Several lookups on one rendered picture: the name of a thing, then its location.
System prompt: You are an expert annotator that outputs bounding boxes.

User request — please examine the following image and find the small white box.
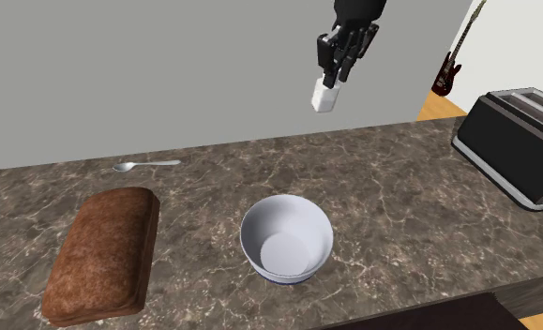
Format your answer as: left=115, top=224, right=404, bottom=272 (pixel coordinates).
left=310, top=77, right=342, bottom=114

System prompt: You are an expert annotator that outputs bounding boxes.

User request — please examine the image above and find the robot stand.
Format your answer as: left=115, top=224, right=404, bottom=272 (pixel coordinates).
left=315, top=291, right=530, bottom=330

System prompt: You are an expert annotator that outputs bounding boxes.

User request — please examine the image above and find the black silver toaster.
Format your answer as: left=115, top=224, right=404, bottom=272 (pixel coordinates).
left=450, top=86, right=543, bottom=213

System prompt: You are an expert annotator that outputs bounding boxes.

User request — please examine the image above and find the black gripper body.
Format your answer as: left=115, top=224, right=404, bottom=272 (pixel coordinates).
left=332, top=0, right=389, bottom=32

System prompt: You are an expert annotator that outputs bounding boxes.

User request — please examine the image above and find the silver spoon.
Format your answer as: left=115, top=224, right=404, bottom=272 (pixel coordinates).
left=112, top=158, right=183, bottom=173

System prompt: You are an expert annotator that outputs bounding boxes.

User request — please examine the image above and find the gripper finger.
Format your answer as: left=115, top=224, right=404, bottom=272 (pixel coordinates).
left=338, top=22, right=381, bottom=84
left=316, top=26, right=346, bottom=91

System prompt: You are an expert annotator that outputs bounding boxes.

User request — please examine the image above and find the red electric guitar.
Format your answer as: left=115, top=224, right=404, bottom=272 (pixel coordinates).
left=430, top=0, right=489, bottom=98

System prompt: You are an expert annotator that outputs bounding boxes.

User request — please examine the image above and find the brown bread loaf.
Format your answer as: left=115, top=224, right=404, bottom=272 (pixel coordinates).
left=40, top=186, right=162, bottom=329

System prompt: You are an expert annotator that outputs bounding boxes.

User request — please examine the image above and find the white bowl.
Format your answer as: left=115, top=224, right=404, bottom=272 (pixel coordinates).
left=239, top=193, right=335, bottom=287

